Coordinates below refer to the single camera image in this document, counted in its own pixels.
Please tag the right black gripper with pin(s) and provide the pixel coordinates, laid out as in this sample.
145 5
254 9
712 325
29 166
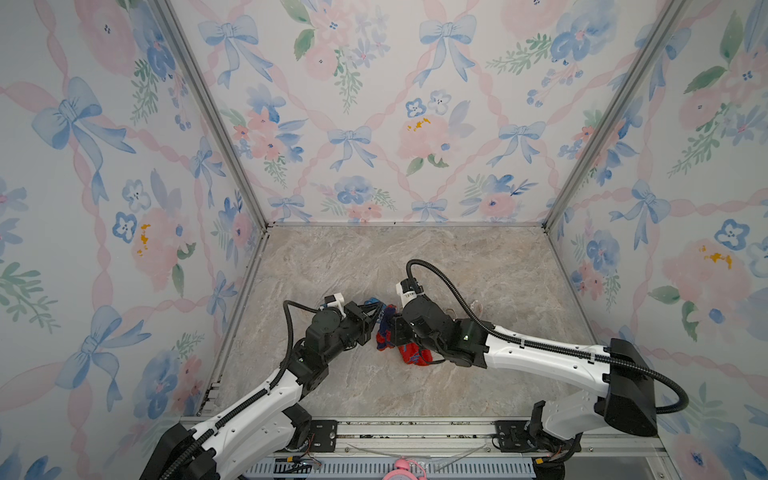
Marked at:
396 324

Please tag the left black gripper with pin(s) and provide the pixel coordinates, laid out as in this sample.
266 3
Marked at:
364 322

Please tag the red blue patterned cloth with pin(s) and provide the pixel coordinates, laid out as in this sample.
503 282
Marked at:
411 354

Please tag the pink white watch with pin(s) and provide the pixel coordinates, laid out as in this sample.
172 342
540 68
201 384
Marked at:
477 308

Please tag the blue strap watch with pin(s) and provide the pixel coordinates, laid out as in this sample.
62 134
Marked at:
374 303

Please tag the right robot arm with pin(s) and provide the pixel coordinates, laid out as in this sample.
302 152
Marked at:
615 386

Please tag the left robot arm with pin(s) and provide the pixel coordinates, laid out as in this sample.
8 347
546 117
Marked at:
315 337

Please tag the pink round object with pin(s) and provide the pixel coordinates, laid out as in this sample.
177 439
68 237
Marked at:
406 469

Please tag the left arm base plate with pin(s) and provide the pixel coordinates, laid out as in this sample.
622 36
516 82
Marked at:
314 436

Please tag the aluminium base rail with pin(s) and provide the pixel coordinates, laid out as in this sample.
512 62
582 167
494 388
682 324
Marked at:
372 435

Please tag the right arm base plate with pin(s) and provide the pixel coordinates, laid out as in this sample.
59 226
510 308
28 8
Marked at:
526 436

